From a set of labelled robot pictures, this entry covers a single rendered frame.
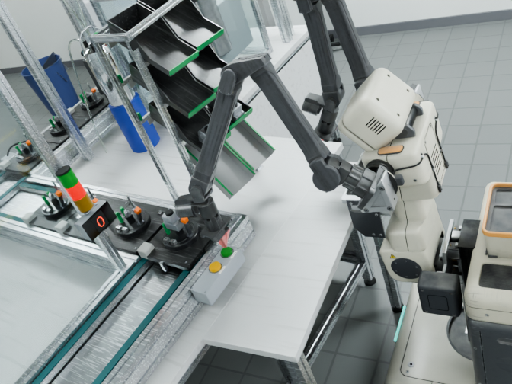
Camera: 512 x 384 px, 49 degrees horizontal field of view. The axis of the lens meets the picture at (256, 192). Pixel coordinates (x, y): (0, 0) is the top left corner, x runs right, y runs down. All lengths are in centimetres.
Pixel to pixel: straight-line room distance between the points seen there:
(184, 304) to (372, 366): 109
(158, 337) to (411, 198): 89
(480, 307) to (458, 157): 190
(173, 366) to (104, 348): 24
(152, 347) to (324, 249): 64
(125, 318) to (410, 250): 97
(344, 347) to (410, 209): 106
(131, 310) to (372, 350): 120
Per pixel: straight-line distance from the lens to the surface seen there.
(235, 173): 211
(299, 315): 176
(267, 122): 318
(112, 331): 195
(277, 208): 215
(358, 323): 280
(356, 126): 163
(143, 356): 179
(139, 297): 199
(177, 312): 183
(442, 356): 230
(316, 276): 185
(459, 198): 331
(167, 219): 196
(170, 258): 198
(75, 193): 183
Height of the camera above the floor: 219
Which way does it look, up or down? 36 degrees down
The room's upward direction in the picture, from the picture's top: 22 degrees counter-clockwise
